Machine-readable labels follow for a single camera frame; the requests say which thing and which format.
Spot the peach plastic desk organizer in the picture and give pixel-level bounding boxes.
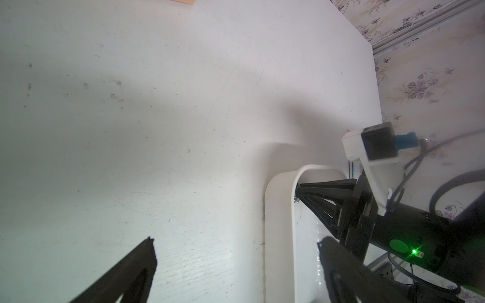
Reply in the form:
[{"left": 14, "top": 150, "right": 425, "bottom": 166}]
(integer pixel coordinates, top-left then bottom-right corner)
[{"left": 173, "top": 0, "right": 196, "bottom": 5}]

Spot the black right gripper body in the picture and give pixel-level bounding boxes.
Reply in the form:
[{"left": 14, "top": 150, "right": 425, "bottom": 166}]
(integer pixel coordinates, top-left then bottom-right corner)
[{"left": 339, "top": 174, "right": 378, "bottom": 261}]

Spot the white plastic storage box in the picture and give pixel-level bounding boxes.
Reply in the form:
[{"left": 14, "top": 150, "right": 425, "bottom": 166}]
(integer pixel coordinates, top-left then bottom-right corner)
[{"left": 265, "top": 165, "right": 346, "bottom": 302}]

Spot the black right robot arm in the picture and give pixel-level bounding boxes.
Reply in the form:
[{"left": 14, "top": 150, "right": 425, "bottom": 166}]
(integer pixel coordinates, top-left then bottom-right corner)
[{"left": 295, "top": 169, "right": 484, "bottom": 302}]

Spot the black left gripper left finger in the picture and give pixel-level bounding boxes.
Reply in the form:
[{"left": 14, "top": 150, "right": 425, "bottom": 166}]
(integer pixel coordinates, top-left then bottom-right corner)
[{"left": 72, "top": 237, "right": 157, "bottom": 302}]

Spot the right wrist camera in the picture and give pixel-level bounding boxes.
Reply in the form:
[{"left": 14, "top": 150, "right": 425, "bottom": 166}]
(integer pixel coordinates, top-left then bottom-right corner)
[{"left": 342, "top": 122, "right": 421, "bottom": 215}]

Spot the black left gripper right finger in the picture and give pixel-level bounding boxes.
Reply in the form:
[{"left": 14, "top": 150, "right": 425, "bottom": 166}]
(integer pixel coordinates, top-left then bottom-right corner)
[{"left": 318, "top": 237, "right": 409, "bottom": 302}]

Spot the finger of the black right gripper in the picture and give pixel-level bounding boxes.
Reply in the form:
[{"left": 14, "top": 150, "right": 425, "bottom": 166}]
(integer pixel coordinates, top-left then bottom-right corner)
[
  {"left": 296, "top": 179, "right": 357, "bottom": 197},
  {"left": 299, "top": 194, "right": 346, "bottom": 239}
]

